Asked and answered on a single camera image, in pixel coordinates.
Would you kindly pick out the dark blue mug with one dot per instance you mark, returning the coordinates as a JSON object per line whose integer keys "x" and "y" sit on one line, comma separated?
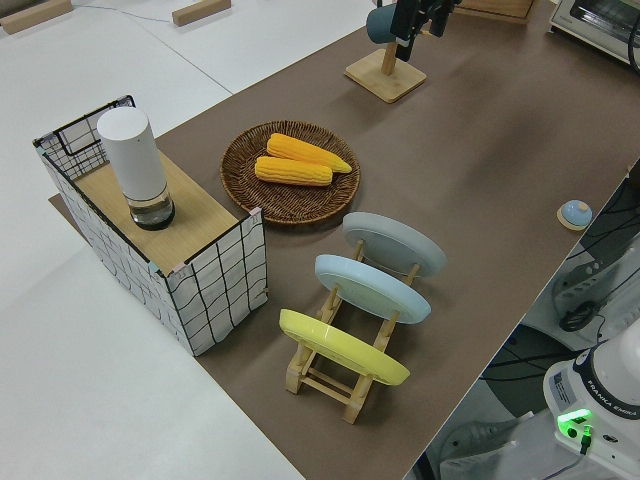
{"x": 380, "y": 25}

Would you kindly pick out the light blue plate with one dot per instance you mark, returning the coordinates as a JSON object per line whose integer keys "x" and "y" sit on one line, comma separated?
{"x": 370, "y": 290}

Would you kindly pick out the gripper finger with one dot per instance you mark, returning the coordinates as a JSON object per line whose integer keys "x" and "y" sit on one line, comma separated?
{"x": 406, "y": 30}
{"x": 441, "y": 17}

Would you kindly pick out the yellow plate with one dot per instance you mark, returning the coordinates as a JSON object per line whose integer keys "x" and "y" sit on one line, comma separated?
{"x": 340, "y": 350}

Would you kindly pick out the blue desk bell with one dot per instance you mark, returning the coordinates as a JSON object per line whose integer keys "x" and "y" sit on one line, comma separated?
{"x": 575, "y": 212}

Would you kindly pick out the brown wicker basket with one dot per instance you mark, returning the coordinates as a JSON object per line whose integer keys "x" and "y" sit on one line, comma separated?
{"x": 290, "y": 205}

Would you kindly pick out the white toaster oven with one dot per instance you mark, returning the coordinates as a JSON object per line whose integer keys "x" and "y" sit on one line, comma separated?
{"x": 595, "y": 25}

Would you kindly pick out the wooden block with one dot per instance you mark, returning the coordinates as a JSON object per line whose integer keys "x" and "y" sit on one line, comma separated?
{"x": 200, "y": 12}
{"x": 35, "y": 15}

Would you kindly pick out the wooden plate rack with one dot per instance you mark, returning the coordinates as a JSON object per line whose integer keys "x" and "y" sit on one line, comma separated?
{"x": 325, "y": 387}

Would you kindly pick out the grey plate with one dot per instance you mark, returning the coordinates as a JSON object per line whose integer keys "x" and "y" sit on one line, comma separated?
{"x": 395, "y": 240}

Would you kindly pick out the wooden mug rack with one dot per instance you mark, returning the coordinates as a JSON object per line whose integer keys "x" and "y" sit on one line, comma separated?
{"x": 387, "y": 80}

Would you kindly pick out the yellow corn cob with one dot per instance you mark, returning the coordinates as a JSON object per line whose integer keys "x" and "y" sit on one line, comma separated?
{"x": 305, "y": 150}
{"x": 292, "y": 172}

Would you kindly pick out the white cylinder bottle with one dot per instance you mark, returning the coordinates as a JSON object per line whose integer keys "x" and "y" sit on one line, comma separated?
{"x": 132, "y": 155}

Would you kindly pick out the brown table mat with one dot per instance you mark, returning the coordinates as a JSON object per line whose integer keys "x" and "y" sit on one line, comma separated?
{"x": 475, "y": 175}

